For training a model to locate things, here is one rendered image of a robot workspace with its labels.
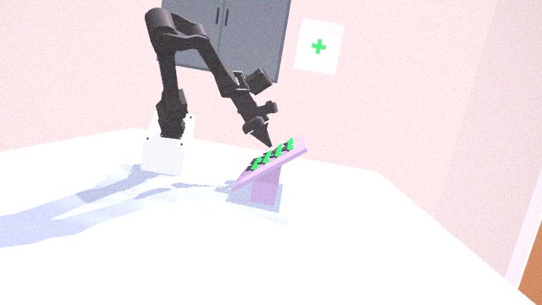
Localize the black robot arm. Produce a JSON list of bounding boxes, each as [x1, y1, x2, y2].
[[144, 7, 273, 139]]

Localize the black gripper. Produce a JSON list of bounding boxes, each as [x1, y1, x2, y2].
[[237, 98, 272, 148]]

